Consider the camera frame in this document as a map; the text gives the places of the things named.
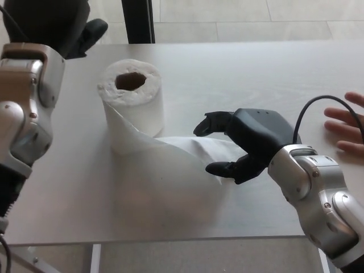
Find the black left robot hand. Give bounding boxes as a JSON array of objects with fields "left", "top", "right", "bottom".
[{"left": 2, "top": 0, "right": 109, "bottom": 60}]

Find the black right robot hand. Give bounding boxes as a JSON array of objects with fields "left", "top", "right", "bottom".
[{"left": 193, "top": 107, "right": 302, "bottom": 185}]

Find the white toilet paper roll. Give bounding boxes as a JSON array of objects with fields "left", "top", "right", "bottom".
[{"left": 97, "top": 59, "right": 245, "bottom": 185}]

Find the bare person hand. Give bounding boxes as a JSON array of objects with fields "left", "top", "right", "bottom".
[{"left": 324, "top": 91, "right": 364, "bottom": 166}]

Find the white metal table leg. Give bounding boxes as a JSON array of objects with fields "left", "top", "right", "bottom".
[
  {"left": 317, "top": 249, "right": 330, "bottom": 273},
  {"left": 90, "top": 243, "right": 102, "bottom": 273}
]

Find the grey diagonal table brace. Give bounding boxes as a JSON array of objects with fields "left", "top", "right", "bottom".
[{"left": 5, "top": 246, "right": 43, "bottom": 273}]

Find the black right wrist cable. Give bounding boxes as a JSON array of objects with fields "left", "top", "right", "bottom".
[{"left": 292, "top": 96, "right": 364, "bottom": 146}]

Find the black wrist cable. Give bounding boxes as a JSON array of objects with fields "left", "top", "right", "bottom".
[
  {"left": 0, "top": 234, "right": 14, "bottom": 273},
  {"left": 292, "top": 96, "right": 364, "bottom": 146}
]

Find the black vertical post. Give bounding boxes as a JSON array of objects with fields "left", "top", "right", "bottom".
[{"left": 121, "top": 0, "right": 156, "bottom": 44}]

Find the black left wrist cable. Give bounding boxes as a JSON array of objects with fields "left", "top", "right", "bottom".
[{"left": 0, "top": 234, "right": 14, "bottom": 273}]

